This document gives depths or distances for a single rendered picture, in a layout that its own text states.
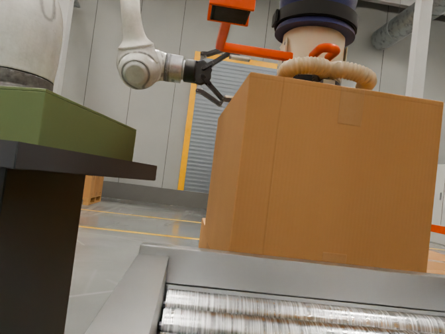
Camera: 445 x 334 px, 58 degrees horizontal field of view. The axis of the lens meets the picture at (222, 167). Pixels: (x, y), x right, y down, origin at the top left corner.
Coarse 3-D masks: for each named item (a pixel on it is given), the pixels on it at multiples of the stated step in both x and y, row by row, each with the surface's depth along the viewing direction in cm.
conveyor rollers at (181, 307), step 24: (168, 312) 53; (192, 312) 54; (216, 312) 55; (240, 312) 61; (264, 312) 62; (288, 312) 62; (312, 312) 63; (336, 312) 64; (360, 312) 64; (384, 312) 65
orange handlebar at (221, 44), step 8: (224, 24) 87; (224, 32) 92; (224, 40) 97; (216, 48) 104; (224, 48) 103; (232, 48) 104; (240, 48) 104; (248, 48) 104; (256, 48) 104; (264, 48) 104; (320, 48) 96; (328, 48) 95; (336, 48) 95; (256, 56) 106; (264, 56) 105; (272, 56) 105; (280, 56) 105; (288, 56) 105; (328, 56) 100
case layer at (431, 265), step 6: (204, 222) 175; (204, 228) 161; (204, 240) 151; (204, 246) 146; (432, 252) 166; (432, 258) 146; (438, 258) 149; (444, 258) 151; (432, 264) 131; (438, 264) 133; (444, 264) 134; (426, 270) 117; (432, 270) 118; (438, 270) 120; (444, 270) 121
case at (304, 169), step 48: (240, 96) 85; (288, 96) 76; (336, 96) 78; (384, 96) 79; (240, 144) 76; (288, 144) 76; (336, 144) 77; (384, 144) 78; (432, 144) 80; (240, 192) 75; (288, 192) 76; (336, 192) 77; (384, 192) 78; (432, 192) 79; (240, 240) 75; (288, 240) 76; (336, 240) 77; (384, 240) 78
